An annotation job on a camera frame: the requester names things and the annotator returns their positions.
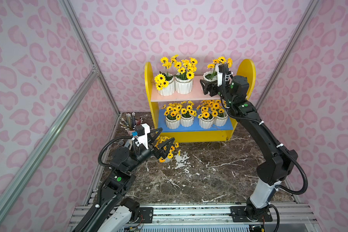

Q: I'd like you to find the shelf sunflower pot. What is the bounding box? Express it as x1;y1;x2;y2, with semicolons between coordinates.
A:
196;100;219;129
154;136;179;163
212;100;228;127
180;101;197;127
154;56;177;96
162;103;182;130
171;55;198;94
203;56;233;82

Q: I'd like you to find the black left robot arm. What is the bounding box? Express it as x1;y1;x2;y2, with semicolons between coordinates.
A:
73;124;178;232

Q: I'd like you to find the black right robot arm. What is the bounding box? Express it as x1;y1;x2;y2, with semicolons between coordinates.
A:
200;75;308;221

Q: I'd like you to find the pink pen holder cup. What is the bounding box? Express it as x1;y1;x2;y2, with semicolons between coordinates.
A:
119;112;143;135

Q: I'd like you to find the yellow two-tier shelf unit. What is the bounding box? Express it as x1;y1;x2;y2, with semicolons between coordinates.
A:
144;58;257;143

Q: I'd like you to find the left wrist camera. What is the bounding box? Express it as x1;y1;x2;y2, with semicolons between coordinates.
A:
131;123;150;149

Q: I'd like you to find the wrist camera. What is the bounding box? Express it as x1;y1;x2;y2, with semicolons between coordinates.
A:
131;123;150;149
215;63;230;87

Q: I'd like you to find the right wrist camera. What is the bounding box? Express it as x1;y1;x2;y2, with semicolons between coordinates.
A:
215;63;230;87

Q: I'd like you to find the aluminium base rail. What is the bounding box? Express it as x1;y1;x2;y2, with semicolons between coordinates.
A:
65;202;322;232

